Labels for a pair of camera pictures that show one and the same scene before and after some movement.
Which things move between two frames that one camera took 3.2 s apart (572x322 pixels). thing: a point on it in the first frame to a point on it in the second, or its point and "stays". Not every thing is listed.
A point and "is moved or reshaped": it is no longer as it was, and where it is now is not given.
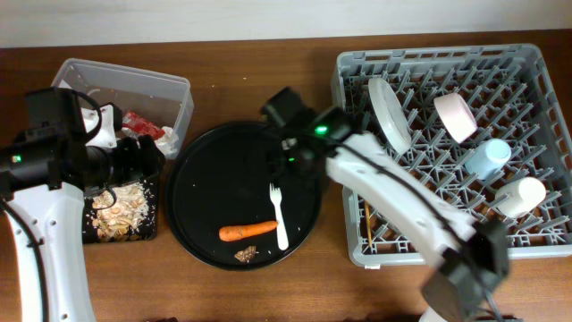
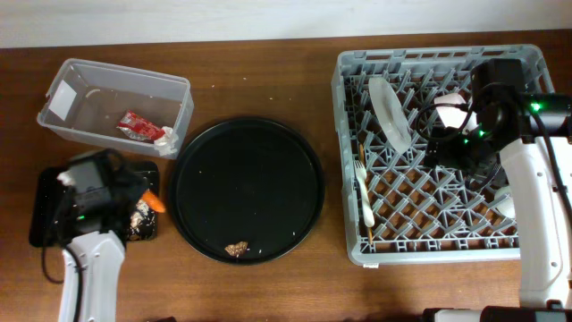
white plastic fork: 282,236 is moved or reshaped
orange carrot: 231,233 to 154,202
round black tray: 230,207 stays
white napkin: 168,142 stays
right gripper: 285,168 to 441,149
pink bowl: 456,115 stays
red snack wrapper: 135,125 stays
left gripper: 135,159 to 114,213
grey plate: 391,114 stays
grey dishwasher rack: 486,123 stays
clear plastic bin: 165,102 stays
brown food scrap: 246,254 to 237,249
